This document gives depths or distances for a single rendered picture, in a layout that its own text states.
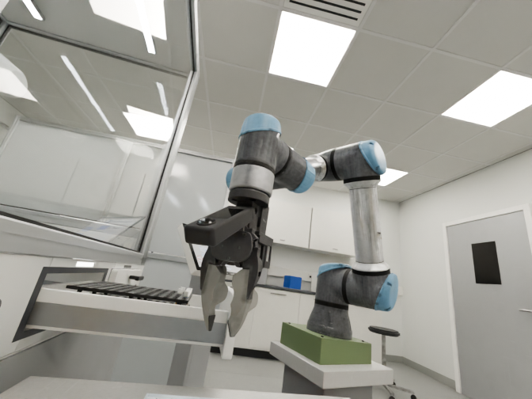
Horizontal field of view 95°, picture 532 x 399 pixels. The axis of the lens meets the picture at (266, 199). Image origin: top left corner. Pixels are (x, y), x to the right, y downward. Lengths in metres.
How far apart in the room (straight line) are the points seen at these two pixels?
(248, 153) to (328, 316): 0.65
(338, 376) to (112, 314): 0.58
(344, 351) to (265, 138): 0.68
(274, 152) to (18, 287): 0.44
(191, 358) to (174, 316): 1.06
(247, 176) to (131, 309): 0.32
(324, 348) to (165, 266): 1.72
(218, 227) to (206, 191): 2.07
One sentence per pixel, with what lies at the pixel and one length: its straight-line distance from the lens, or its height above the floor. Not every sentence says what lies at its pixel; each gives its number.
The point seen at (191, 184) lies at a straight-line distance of 2.42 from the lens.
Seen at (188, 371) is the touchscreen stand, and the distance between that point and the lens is 1.59.
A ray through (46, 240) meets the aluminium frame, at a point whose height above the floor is 0.97.
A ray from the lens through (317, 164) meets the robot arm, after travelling 0.81.
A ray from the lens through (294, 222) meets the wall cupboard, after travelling 4.10.
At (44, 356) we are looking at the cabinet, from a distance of 0.69.
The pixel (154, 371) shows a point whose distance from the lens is 2.41.
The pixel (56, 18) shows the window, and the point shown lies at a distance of 0.52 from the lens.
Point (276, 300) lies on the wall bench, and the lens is 3.61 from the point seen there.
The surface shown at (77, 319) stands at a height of 0.85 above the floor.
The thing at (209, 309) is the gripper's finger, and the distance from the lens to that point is 0.40.
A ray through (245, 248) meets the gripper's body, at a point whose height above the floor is 1.00.
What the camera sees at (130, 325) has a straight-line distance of 0.53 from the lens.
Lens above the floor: 0.96
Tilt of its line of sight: 18 degrees up
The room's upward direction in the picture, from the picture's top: 9 degrees clockwise
